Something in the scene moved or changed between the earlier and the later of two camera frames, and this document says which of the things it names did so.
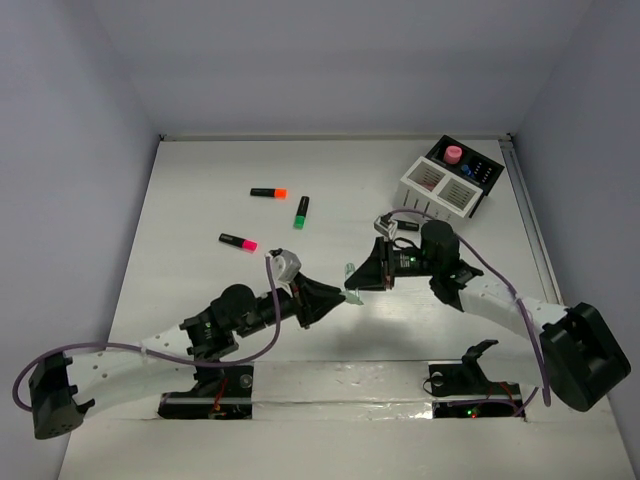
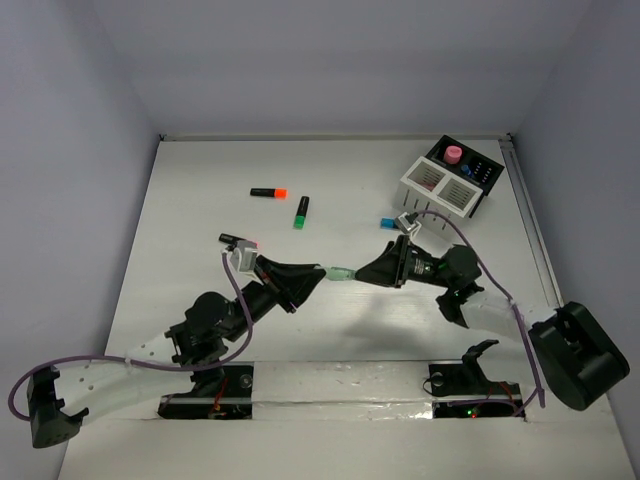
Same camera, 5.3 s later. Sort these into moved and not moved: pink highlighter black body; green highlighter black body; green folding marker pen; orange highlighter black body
Moved: green folding marker pen
Not moved: orange highlighter black body; pink highlighter black body; green highlighter black body
